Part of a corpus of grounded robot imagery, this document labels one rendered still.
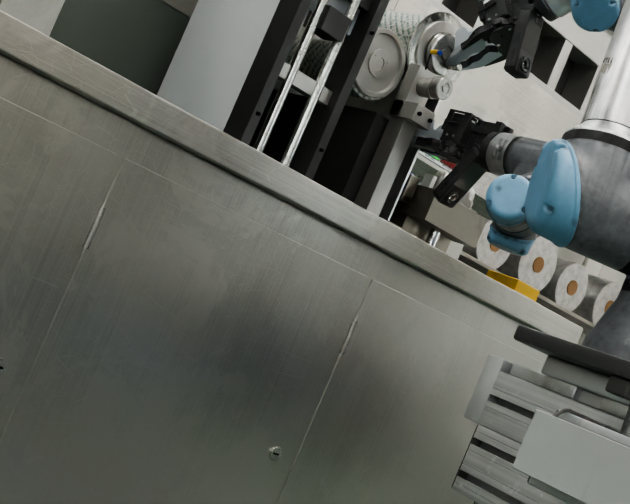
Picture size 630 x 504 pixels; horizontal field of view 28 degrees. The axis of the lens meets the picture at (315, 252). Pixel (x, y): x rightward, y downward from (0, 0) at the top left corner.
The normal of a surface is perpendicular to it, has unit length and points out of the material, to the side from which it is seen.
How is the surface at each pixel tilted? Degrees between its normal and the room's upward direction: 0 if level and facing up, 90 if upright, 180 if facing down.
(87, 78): 90
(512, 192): 90
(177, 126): 90
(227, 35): 90
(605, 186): 80
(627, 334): 72
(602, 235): 125
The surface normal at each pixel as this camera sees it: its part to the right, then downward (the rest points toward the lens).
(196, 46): -0.66, -0.32
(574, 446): -0.79, -0.37
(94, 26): 0.64, 0.23
